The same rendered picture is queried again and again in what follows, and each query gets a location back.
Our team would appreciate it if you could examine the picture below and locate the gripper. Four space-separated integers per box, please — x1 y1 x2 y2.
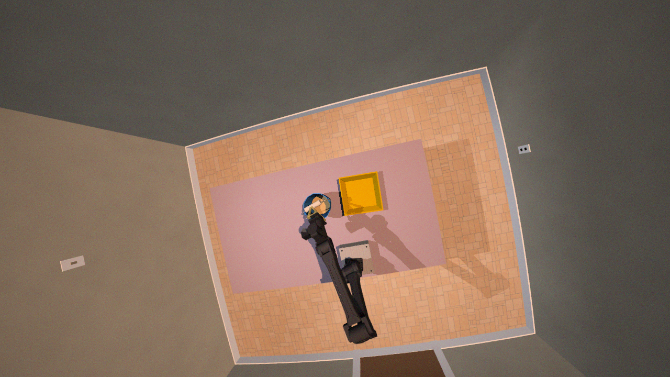
307 206 327 229

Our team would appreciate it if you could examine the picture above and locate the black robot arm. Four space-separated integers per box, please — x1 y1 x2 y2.
301 221 377 344

